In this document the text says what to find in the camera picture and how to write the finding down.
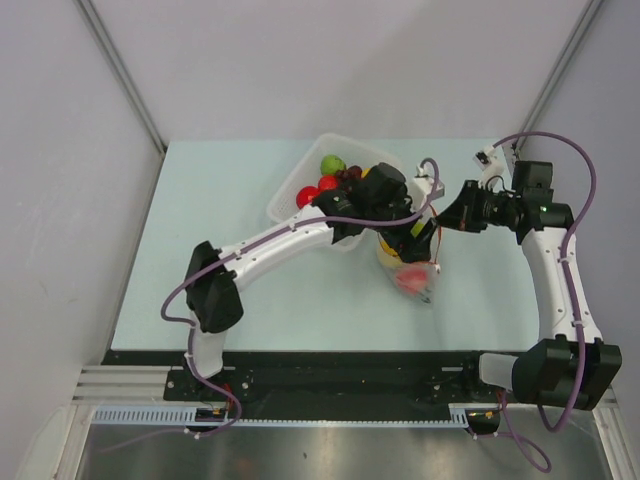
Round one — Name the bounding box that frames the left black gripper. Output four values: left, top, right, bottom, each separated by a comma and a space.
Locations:
366, 186, 437, 263

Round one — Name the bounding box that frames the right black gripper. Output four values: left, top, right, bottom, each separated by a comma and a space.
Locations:
435, 180, 521, 233

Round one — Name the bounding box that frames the yellow green mango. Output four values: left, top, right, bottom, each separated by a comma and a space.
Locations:
376, 241, 403, 269

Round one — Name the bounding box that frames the clear zip bag orange zipper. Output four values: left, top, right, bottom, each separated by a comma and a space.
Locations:
376, 227, 442, 305

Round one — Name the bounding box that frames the yellow green pear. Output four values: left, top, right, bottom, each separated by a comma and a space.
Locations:
411, 222, 425, 238

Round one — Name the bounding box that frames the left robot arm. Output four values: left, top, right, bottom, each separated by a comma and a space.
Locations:
185, 162, 444, 400

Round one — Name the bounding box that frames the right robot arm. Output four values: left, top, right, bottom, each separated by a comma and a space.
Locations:
436, 161, 622, 411

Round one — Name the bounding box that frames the dark purple grape bunch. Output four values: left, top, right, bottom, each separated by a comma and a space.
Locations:
334, 165, 362, 192

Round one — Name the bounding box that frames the small red apple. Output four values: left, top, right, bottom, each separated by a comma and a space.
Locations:
317, 175, 341, 191

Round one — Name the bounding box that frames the green custard apple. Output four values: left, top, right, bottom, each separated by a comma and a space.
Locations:
320, 154, 346, 176

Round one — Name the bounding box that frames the red green apple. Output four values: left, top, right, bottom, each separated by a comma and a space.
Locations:
295, 185, 321, 209

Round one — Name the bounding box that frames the white plastic basket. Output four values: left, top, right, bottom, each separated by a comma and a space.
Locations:
266, 133, 404, 223

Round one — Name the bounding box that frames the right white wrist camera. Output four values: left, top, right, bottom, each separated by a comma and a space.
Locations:
473, 145, 504, 189

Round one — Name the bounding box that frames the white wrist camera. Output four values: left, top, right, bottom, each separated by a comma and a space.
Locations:
408, 168, 445, 212
473, 145, 504, 189

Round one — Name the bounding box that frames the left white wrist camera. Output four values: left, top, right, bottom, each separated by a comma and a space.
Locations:
408, 168, 445, 212

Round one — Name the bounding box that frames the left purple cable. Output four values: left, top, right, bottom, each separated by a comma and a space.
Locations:
99, 158, 441, 451

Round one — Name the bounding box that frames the right aluminium rail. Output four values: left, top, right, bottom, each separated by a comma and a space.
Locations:
502, 141, 520, 175

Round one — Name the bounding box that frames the right white cable duct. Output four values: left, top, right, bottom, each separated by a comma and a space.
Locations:
448, 403, 502, 433

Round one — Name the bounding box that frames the white cable duct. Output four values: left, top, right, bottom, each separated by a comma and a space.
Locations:
448, 403, 502, 433
93, 406, 229, 427

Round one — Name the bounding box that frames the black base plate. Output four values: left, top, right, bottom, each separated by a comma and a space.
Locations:
102, 350, 498, 422

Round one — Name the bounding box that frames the right aluminium frame post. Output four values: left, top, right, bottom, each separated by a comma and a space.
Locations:
519, 0, 609, 132

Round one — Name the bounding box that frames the aluminium frame post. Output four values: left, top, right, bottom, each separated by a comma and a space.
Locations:
519, 0, 609, 132
72, 0, 168, 157

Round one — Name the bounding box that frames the left white cable duct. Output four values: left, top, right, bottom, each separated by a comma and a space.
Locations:
93, 406, 229, 427

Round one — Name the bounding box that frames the left aluminium frame post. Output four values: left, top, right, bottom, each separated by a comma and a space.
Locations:
72, 0, 168, 157

